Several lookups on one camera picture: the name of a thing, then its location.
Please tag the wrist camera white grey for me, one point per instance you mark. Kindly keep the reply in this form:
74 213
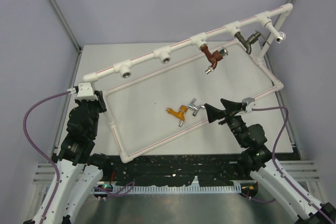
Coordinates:
83 91
248 104

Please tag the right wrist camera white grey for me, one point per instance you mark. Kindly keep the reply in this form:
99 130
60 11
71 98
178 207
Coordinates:
248 104

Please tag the slotted grey cable duct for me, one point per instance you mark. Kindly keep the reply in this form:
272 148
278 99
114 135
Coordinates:
194 188

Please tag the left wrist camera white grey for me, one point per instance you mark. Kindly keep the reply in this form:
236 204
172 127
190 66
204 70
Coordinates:
83 91

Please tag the brown faucet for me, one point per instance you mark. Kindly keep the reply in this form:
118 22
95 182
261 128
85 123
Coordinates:
213 58

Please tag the white installed faucet chrome tip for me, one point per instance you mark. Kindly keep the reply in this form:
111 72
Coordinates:
279 36

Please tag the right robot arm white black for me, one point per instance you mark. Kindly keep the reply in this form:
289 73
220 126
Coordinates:
261 164

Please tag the dark bronze installed faucet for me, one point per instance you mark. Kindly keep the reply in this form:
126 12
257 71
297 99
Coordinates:
247 43

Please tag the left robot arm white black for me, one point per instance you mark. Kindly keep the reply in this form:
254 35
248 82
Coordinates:
76 169

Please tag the chrome faucet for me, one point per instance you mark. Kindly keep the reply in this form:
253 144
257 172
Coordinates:
195 108

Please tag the white PVC pipe frame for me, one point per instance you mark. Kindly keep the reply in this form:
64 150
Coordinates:
139 81

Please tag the orange faucet blue knob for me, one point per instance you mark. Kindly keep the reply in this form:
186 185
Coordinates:
180 114

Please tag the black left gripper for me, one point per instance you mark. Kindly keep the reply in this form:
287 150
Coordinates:
100 101

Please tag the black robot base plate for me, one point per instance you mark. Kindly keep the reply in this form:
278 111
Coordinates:
169 170

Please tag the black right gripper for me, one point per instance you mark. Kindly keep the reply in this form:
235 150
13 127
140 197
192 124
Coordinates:
213 113

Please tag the aluminium frame rail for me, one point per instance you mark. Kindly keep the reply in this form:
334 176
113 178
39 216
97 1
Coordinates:
301 171

